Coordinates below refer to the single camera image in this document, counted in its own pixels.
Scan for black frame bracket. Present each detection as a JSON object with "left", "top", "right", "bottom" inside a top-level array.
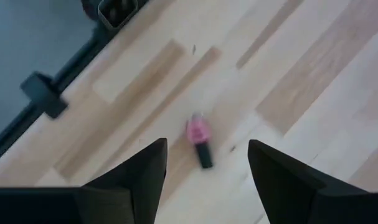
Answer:
[{"left": 19, "top": 70, "right": 69, "bottom": 120}]

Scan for black aluminium table frame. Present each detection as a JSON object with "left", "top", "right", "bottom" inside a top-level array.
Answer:
[{"left": 0, "top": 0, "right": 152, "bottom": 169}]

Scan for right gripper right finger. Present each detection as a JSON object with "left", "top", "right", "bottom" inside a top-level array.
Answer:
[{"left": 247, "top": 139, "right": 378, "bottom": 224}]

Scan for light pink nail polish bottle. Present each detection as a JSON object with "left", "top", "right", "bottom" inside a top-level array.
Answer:
[{"left": 184, "top": 112, "right": 215, "bottom": 170}]

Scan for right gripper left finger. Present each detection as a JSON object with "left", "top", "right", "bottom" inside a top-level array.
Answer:
[{"left": 0, "top": 138, "right": 168, "bottom": 224}]

